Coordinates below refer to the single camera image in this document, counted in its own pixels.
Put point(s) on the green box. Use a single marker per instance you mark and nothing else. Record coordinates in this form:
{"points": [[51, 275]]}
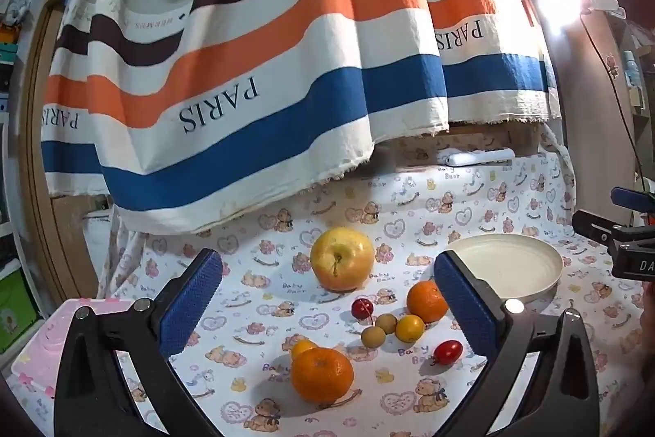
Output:
{"points": [[13, 309]]}

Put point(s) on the brown longan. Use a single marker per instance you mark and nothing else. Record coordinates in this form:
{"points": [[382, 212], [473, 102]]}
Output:
{"points": [[373, 337], [386, 323]]}

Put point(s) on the white remote control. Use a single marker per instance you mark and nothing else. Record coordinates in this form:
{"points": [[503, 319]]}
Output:
{"points": [[476, 157]]}

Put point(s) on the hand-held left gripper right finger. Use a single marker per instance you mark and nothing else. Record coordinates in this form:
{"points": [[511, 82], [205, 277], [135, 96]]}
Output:
{"points": [[460, 304]]}

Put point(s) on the yellow apple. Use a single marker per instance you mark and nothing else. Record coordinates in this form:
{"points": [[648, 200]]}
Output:
{"points": [[342, 258]]}

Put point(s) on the person's right hand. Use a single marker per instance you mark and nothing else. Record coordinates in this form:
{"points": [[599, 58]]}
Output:
{"points": [[649, 314]]}

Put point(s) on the small orange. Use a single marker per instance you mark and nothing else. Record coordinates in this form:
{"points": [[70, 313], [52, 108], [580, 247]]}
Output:
{"points": [[427, 301]]}

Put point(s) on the storage shelf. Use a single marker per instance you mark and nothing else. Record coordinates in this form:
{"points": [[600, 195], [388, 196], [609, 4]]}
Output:
{"points": [[9, 58]]}

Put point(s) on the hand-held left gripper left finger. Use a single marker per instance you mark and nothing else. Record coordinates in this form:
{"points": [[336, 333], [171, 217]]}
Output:
{"points": [[189, 299]]}

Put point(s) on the cream plate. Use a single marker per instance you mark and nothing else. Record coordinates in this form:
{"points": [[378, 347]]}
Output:
{"points": [[511, 263]]}

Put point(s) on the wooden frame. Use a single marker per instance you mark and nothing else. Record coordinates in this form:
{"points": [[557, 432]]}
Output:
{"points": [[56, 237]]}

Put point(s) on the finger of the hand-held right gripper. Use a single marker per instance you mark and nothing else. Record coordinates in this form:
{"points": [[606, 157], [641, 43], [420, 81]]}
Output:
{"points": [[632, 199], [593, 223]]}

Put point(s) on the striped cloth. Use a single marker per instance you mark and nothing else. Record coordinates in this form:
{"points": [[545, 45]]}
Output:
{"points": [[307, 58]]}

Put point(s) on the pink plastic box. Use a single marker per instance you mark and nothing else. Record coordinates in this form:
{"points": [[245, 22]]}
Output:
{"points": [[41, 339]]}

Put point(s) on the red cherry tomato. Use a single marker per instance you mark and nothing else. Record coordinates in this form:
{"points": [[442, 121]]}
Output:
{"points": [[449, 352]]}

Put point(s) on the yellow cherry tomato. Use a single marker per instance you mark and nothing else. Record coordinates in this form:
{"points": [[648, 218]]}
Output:
{"points": [[410, 329], [302, 347]]}

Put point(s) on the large orange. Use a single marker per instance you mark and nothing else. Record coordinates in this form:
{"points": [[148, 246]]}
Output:
{"points": [[322, 375]]}

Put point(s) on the bear printed cloth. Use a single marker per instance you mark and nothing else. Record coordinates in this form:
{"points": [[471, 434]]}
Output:
{"points": [[256, 263]]}

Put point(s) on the red cherry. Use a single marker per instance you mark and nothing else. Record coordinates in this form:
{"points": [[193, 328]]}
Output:
{"points": [[362, 309]]}

